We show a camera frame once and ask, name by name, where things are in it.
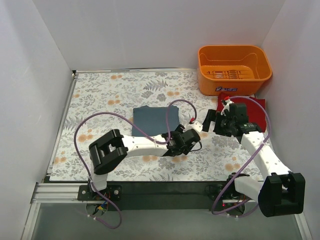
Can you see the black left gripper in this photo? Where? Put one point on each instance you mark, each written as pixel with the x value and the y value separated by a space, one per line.
pixel 180 129

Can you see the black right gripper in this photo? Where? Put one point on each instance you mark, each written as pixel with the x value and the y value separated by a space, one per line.
pixel 213 120

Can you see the blue-grey t-shirt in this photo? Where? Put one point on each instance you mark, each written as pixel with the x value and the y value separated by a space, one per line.
pixel 152 120

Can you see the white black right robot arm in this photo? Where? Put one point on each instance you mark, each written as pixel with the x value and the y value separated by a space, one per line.
pixel 282 192

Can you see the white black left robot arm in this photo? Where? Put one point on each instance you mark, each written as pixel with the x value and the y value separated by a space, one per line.
pixel 108 151

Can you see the red folded t-shirt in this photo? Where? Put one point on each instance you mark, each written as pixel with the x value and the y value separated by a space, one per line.
pixel 254 112

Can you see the orange plastic basket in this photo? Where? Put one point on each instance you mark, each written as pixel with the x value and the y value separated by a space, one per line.
pixel 237 70

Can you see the floral patterned table mat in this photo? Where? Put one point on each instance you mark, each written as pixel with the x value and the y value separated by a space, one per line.
pixel 102 101

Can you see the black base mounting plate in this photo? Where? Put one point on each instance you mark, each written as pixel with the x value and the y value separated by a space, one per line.
pixel 163 195

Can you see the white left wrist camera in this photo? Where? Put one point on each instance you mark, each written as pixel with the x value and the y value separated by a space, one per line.
pixel 198 127

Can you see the aluminium frame rail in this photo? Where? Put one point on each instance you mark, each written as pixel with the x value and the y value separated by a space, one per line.
pixel 56 214

